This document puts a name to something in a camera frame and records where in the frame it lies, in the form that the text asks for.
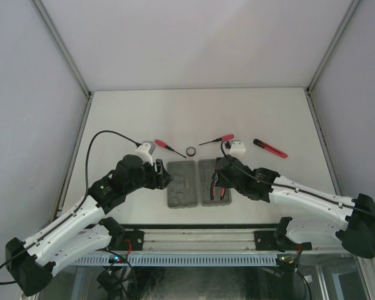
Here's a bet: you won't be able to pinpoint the right aluminium frame post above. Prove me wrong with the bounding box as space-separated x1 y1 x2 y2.
304 0 363 194

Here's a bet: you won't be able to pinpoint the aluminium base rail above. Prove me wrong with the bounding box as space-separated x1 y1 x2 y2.
49 227 371 253

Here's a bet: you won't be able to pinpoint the aluminium frame post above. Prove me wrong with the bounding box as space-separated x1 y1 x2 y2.
29 0 93 188
304 0 363 194

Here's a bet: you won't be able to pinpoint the red black utility knife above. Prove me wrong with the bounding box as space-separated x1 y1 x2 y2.
253 139 288 159

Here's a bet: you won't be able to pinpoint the right black camera cable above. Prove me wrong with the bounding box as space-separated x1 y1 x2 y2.
220 141 375 237

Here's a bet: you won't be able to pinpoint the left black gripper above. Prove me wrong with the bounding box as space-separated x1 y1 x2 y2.
124 158 173 194

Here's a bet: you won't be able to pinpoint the left aluminium frame post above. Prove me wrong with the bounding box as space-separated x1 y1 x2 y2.
29 0 93 188

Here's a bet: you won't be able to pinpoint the black camera cable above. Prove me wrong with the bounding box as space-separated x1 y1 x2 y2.
220 141 375 237
0 130 143 286

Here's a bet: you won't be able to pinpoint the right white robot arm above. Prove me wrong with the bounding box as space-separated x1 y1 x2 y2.
211 155 375 259

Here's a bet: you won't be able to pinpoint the left black camera cable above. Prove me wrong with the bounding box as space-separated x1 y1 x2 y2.
0 130 143 286

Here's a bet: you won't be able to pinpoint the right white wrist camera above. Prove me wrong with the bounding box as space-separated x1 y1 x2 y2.
228 141 246 158

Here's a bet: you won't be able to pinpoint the black electrical tape roll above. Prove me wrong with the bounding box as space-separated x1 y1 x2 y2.
186 147 196 158

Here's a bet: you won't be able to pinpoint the grey plastic tool case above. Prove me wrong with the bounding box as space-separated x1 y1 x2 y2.
166 159 232 209

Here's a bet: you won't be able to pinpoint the blue slotted cable duct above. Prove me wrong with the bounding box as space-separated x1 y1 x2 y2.
73 253 278 267

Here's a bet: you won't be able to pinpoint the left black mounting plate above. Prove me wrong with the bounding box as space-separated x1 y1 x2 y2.
107 229 144 251

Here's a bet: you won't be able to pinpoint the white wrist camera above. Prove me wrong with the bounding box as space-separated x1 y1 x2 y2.
228 141 246 158
134 141 156 166

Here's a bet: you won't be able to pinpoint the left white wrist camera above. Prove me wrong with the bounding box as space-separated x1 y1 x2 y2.
134 141 156 166

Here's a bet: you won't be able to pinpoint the black mounting plate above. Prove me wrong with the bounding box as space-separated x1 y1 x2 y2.
107 229 144 251
254 230 313 253

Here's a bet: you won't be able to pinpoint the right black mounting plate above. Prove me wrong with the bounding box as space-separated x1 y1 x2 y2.
254 230 313 253

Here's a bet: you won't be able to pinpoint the red black pliers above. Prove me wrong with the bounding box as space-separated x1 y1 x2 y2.
211 186 223 201

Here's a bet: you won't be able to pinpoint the red-handled screwdriver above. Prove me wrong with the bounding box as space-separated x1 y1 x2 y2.
199 134 234 146
154 139 187 159

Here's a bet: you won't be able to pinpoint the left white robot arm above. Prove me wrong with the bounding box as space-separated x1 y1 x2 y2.
5 154 172 296

